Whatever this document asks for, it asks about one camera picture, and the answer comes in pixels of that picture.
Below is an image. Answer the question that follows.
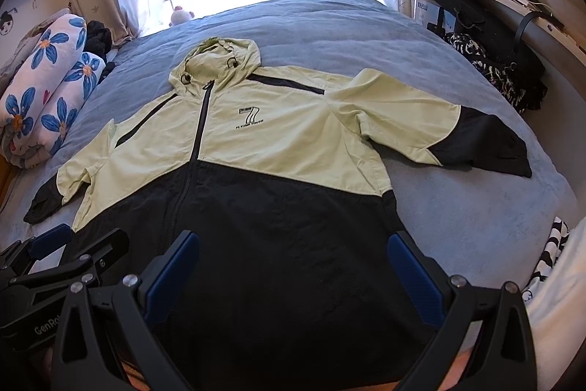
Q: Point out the black white striped cloth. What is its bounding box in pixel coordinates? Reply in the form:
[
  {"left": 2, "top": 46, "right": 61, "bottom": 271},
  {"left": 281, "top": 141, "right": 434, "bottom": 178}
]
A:
[{"left": 522, "top": 216, "right": 570, "bottom": 304}]

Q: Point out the yellow and black hooded jacket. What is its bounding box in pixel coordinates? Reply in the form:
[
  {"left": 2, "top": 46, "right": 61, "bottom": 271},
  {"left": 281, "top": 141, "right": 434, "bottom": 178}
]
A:
[{"left": 25, "top": 38, "right": 531, "bottom": 390}]

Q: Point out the upper blue flower pillow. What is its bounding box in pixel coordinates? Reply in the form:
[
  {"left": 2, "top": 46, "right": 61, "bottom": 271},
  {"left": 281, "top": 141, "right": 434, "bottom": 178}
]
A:
[{"left": 1, "top": 14, "right": 86, "bottom": 138}]

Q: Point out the black white patterned cloth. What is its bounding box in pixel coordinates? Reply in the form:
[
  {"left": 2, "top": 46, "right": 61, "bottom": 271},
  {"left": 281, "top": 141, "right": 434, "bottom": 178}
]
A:
[{"left": 443, "top": 32, "right": 547, "bottom": 114}]

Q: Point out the white blue box by bed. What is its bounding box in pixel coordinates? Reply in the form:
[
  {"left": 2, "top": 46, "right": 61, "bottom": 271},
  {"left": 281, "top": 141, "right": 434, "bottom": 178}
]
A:
[{"left": 414, "top": 0, "right": 440, "bottom": 28}]

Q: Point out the lower blue flower pillow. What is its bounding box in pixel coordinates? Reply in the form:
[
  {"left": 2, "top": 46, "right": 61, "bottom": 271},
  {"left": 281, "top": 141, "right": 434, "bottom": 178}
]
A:
[{"left": 1, "top": 52, "right": 105, "bottom": 169}]

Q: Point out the cartoon wall sticker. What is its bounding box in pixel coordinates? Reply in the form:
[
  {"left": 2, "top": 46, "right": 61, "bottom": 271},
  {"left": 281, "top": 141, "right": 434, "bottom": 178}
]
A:
[{"left": 0, "top": 8, "right": 18, "bottom": 36}]

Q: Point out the white pink plush toy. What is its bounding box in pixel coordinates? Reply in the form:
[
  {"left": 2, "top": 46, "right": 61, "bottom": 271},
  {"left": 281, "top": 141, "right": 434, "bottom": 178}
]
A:
[{"left": 169, "top": 6, "right": 195, "bottom": 27}]

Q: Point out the blue flower pillow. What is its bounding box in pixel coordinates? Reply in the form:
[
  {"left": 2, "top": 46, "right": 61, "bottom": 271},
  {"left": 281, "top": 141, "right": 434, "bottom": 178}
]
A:
[
  {"left": 1, "top": 14, "right": 86, "bottom": 138},
  {"left": 1, "top": 52, "right": 105, "bottom": 169}
]

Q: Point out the grey bed blanket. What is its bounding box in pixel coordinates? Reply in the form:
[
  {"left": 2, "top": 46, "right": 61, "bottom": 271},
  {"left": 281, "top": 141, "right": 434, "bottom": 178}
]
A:
[{"left": 1, "top": 0, "right": 580, "bottom": 286}]

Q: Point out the dark clothes pile by pillows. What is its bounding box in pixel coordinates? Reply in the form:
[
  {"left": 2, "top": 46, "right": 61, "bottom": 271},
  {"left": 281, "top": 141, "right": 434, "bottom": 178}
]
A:
[{"left": 85, "top": 20, "right": 115, "bottom": 82}]

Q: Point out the wooden curved desk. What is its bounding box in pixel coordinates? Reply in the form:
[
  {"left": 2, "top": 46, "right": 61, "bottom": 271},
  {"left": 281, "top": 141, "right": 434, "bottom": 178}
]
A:
[{"left": 423, "top": 0, "right": 586, "bottom": 89}]

